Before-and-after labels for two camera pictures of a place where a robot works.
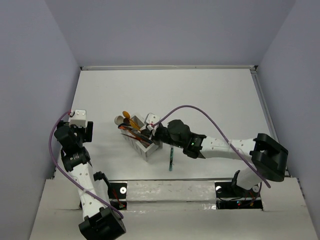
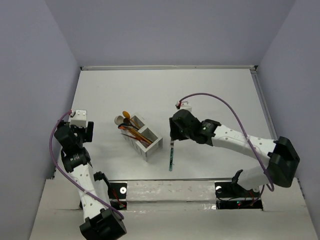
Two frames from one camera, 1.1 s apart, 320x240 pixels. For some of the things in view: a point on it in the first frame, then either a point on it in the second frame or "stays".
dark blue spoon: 124,124 stays
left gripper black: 86,132 stays
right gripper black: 154,137 -> 174,132
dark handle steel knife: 138,135 stays
